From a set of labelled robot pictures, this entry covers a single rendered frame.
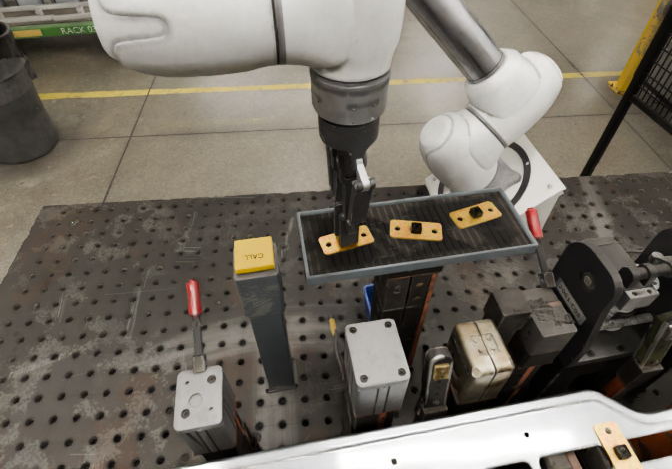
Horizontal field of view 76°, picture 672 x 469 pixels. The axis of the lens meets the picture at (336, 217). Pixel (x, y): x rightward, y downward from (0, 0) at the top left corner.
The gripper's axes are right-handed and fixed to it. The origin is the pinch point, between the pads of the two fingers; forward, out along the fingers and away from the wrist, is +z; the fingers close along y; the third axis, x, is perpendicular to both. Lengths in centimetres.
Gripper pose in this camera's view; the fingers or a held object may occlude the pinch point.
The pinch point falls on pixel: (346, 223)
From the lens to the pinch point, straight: 66.2
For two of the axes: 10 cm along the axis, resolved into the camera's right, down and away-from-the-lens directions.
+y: 3.4, 6.8, -6.4
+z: 0.0, 6.9, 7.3
